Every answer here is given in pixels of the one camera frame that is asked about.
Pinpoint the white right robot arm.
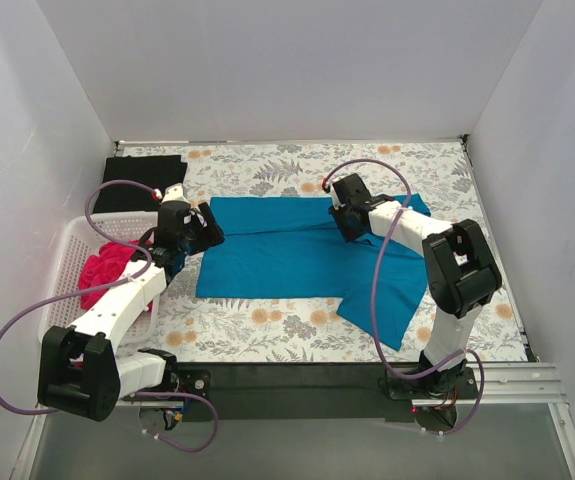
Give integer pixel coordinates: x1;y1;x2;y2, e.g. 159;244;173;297
322;173;502;398

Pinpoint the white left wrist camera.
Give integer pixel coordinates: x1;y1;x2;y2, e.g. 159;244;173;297
152;183;189;204

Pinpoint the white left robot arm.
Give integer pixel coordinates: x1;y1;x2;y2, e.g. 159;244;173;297
37;200;224;421

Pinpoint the folded black t shirt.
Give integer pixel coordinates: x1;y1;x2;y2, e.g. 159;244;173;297
93;155;188;214

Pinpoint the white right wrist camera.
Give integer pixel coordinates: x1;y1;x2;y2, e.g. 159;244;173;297
321;177;343;210

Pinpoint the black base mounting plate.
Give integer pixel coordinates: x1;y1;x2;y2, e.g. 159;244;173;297
131;361;483;424

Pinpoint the blue t shirt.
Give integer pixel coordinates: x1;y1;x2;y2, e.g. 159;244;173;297
196;197;427;350

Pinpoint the aluminium frame rail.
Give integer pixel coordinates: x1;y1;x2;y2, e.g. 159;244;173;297
406;363;575;479

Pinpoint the white plastic laundry basket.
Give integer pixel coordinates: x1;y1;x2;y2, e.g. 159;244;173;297
38;211;159;345

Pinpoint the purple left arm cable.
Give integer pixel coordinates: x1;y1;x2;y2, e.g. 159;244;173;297
0;179;219;454

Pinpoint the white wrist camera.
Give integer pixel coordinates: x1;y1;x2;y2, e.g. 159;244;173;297
152;183;189;204
321;177;343;210

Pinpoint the crumpled pink t shirt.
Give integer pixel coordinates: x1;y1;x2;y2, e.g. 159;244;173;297
78;242;135;290

